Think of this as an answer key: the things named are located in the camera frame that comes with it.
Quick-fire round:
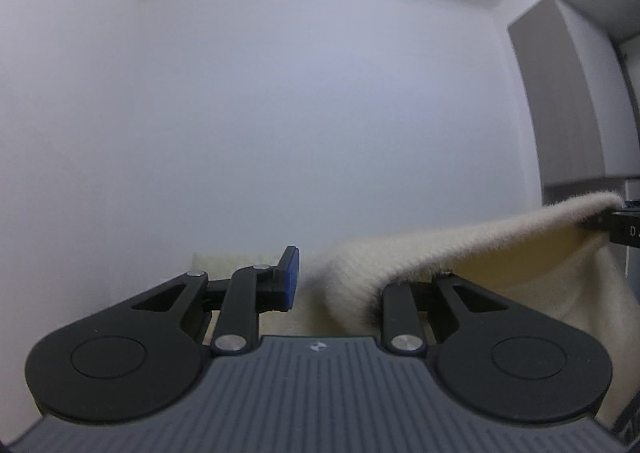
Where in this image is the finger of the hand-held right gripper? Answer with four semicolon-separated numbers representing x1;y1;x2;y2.
580;212;612;235

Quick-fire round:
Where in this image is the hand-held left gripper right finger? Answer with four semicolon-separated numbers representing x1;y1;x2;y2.
380;272;517;358

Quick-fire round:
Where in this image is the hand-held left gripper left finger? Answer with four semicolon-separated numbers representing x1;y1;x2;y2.
131;245;301;357

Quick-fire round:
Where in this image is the cream blue grey striped sweater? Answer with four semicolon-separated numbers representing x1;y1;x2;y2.
300;192;640;434

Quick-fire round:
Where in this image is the grey wardrobe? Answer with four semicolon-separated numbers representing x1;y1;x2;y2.
507;0;640;208

